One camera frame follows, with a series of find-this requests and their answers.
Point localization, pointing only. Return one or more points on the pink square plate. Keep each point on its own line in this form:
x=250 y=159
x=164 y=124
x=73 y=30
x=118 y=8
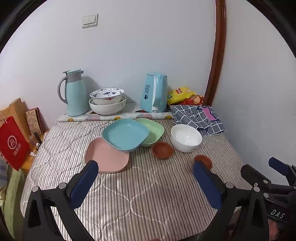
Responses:
x=108 y=160

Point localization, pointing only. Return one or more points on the wooden side table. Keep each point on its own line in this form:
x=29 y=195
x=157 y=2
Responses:
x=30 y=160

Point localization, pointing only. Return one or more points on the light blue thermos jug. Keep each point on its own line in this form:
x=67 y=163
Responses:
x=76 y=97

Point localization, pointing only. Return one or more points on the red paper bag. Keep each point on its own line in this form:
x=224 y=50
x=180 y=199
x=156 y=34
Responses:
x=13 y=143

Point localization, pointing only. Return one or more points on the brown box with book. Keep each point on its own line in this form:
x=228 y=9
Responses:
x=18 y=109

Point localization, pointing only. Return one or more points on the green blanket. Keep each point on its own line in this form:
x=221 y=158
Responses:
x=13 y=197

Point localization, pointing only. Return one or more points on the small brown dish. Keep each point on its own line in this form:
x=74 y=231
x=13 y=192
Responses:
x=161 y=151
x=204 y=161

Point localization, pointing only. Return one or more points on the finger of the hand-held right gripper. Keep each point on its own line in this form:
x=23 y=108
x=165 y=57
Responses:
x=279 y=165
x=252 y=173

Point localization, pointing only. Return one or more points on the light blue electric kettle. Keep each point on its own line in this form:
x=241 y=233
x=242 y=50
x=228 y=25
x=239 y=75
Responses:
x=150 y=97

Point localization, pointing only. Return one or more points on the plain white bowl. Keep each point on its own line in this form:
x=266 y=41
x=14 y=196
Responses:
x=185 y=141

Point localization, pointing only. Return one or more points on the green square plate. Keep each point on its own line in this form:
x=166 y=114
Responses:
x=153 y=134

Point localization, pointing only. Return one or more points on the red chips bag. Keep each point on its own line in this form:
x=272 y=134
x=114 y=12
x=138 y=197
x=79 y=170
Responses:
x=195 y=100

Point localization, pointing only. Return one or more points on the striped quilted table cover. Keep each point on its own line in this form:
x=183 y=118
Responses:
x=138 y=185

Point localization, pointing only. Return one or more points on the white light switch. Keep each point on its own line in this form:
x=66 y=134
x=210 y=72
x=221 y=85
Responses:
x=89 y=20

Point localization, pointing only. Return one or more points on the rolled fruit print tablecloth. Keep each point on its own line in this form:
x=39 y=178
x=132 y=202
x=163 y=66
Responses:
x=97 y=118

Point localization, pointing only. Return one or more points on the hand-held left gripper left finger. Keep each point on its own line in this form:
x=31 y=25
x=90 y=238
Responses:
x=83 y=183

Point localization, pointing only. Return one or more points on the brown wooden door frame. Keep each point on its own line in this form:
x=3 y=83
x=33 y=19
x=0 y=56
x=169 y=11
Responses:
x=219 y=46

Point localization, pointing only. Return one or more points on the yellow chips bag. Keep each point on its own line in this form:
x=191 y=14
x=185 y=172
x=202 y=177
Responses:
x=181 y=95

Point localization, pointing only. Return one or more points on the blue patterned white bowl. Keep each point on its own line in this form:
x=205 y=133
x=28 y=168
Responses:
x=104 y=100

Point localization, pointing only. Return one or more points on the blue square plate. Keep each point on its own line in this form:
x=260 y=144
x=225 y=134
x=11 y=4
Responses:
x=124 y=135

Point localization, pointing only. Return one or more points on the grey checked cloth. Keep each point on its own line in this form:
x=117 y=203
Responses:
x=192 y=115

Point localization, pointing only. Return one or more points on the large white bowl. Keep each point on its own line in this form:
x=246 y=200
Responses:
x=106 y=110

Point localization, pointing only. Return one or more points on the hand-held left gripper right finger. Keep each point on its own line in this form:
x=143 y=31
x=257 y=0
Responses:
x=205 y=183

